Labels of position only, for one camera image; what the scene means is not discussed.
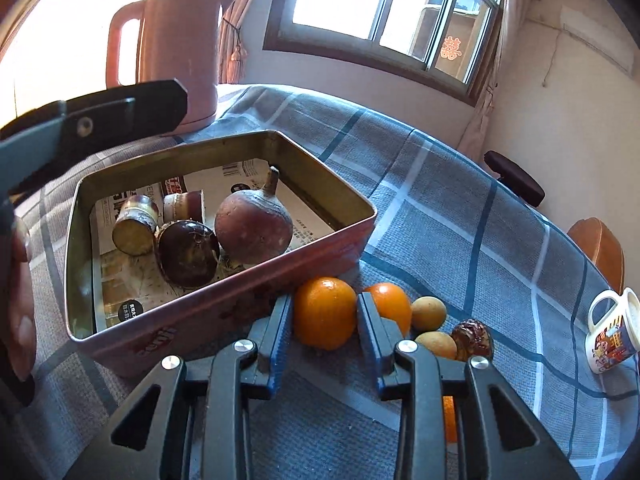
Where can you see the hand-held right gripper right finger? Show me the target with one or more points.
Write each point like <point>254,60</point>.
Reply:
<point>367,335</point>

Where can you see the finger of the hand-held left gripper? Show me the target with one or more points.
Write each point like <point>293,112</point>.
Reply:
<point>130,107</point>
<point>25,155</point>

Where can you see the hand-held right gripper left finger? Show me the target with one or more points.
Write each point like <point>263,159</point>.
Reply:
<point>280,345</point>

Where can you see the small brown round fruit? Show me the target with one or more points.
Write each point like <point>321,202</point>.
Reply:
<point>428,312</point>

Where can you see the red metal tin box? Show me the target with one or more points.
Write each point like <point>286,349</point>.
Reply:
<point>200,310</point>

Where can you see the purple sugarcane piece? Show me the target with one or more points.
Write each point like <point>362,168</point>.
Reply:
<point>185,205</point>
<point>132,225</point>

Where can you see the dark water chestnut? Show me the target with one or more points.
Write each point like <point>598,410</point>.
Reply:
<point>187,252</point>

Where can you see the person's left hand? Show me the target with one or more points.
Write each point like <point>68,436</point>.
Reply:
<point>17,320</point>

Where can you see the pink electric kettle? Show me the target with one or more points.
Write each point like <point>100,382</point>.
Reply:
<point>175,50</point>

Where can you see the wooden framed side window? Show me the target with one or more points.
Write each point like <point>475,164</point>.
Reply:
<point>60,20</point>

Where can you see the pink patterned curtain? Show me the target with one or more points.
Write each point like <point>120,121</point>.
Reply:
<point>240,20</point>

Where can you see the blue plaid tablecloth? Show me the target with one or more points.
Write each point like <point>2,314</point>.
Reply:
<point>450,210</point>

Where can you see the printed paper leaflet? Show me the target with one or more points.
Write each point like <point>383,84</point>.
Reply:
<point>125,280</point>

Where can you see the dark round stool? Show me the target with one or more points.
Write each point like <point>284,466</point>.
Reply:
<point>515,175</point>

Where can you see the white cartoon print mug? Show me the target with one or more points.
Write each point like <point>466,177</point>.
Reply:
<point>612,335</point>

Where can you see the brown leather armchair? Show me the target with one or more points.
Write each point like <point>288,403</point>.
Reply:
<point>600,250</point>

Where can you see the sliding glass window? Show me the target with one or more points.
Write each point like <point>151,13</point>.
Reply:
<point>377,5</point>

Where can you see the red window decal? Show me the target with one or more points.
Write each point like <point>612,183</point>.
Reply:
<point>452,50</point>

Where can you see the pale tied curtain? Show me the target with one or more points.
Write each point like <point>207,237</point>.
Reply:
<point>492,60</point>

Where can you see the white air conditioner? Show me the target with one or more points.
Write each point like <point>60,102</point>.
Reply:
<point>600,40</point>

